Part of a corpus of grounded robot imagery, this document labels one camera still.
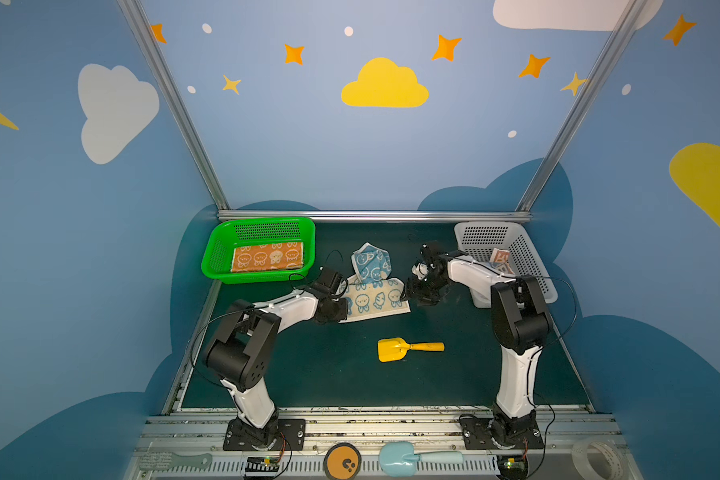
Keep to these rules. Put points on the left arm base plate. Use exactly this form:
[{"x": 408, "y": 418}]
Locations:
[{"x": 277, "y": 434}]

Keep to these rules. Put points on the left electronics board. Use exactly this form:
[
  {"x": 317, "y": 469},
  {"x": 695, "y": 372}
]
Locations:
[{"x": 265, "y": 467}]

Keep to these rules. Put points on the light blue toy shovel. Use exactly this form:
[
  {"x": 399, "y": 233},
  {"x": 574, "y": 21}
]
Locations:
[{"x": 399, "y": 459}]

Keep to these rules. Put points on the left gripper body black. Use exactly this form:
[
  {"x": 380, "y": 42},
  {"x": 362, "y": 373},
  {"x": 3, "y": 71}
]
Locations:
[{"x": 336, "y": 306}]

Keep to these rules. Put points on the electronics board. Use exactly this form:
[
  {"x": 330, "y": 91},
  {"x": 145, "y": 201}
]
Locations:
[
  {"x": 265, "y": 467},
  {"x": 512, "y": 468}
]

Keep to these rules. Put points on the beige lettered towel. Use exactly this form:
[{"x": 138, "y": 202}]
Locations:
[{"x": 499, "y": 261}]

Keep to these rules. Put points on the white plastic basket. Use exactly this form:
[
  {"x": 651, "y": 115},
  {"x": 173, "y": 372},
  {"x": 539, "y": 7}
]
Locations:
[{"x": 480, "y": 239}]

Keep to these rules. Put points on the clear tape roll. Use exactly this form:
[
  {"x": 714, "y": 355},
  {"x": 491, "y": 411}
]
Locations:
[{"x": 598, "y": 458}]

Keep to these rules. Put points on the orange jellyfish pattern towel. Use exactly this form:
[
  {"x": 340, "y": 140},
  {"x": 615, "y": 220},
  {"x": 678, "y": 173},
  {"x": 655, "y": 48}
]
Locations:
[{"x": 268, "y": 257}]

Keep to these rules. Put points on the green plastic basket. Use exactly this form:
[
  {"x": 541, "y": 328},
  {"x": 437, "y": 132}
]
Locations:
[{"x": 225, "y": 237}]

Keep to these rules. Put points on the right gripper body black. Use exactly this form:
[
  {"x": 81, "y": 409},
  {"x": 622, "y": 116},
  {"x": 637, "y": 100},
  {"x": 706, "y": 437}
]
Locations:
[{"x": 421, "y": 289}]

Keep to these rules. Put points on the orange black round disc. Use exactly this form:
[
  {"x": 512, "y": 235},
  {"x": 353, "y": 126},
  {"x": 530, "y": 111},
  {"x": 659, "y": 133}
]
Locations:
[{"x": 342, "y": 461}]

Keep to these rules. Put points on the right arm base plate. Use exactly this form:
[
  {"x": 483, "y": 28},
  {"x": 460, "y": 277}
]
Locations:
[{"x": 503, "y": 433}]

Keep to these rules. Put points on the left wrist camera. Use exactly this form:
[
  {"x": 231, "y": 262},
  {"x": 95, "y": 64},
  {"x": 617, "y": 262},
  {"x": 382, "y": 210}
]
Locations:
[{"x": 329, "y": 281}]

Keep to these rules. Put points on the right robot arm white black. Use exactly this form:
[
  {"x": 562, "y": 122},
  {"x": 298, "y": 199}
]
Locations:
[{"x": 521, "y": 323}]

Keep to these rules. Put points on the right electronics board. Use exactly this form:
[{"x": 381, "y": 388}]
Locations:
[{"x": 512, "y": 468}]

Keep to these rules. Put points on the yellow toy shovel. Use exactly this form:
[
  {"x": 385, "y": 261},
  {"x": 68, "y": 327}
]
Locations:
[{"x": 395, "y": 349}]

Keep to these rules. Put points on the teal patterned towel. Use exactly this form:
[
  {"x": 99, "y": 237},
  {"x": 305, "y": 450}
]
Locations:
[{"x": 372, "y": 292}]

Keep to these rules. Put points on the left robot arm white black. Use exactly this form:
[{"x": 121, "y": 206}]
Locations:
[{"x": 240, "y": 351}]

